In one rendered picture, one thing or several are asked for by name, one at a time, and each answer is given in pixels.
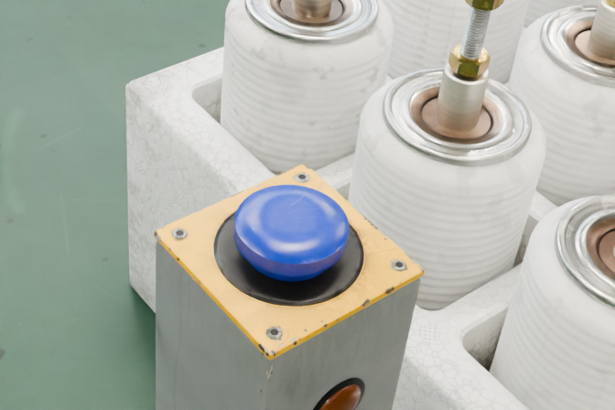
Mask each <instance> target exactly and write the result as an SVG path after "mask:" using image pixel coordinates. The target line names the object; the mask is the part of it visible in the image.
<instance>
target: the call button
mask: <svg viewBox="0 0 615 410"><path fill-rule="evenodd" d="M348 234H349V222H348V218H347V216H346V214H345V212H344V210H343V209H342V207H341V206H340V205H339V204H338V203H337V202H336V201H335V200H334V199H332V198H331V197H329V196H328V195H326V194H324V193H322V192H320V191H318V190H315V189H312V188H308V187H304V186H298V185H276V186H271V187H267V188H264V189H260V190H257V191H256V192H254V193H253V194H251V195H250V196H248V197H247V198H246V199H245V200H244V201H243V202H242V203H241V204H240V206H239V208H238V210H237V211H236V214H235V221H234V240H235V243H236V246H237V248H238V250H239V251H240V253H241V254H242V255H243V257H244V258H245V259H246V260H247V261H248V262H250V264H251V265H252V266H253V267H254V268H255V269H256V270H257V271H259V272H260V273H262V274H264V275H266V276H269V277H271V278H274V279H277V280H281V281H289V282H296V281H303V280H308V279H310V278H313V277H315V276H318V275H320V274H322V273H323V272H324V271H325V270H327V269H329V268H330V267H332V266H333V265H334V264H335V263H337V262H338V261H339V259H340V258H341V257H342V256H343V254H344V252H345V249H346V245H347V241H348Z"/></svg>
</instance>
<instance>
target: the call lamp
mask: <svg viewBox="0 0 615 410"><path fill-rule="evenodd" d="M360 397H361V388H360V386H358V385H356V384H353V385H349V386H346V387H344V388H342V389H340V390H339V391H337V392H336V393H335V394H334V395H332V396H331V397H330V399H329V400H328V401H327V402H326V403H325V404H324V405H323V406H322V407H321V408H320V410H355V408H356V407H357V405H358V403H359V401H360Z"/></svg>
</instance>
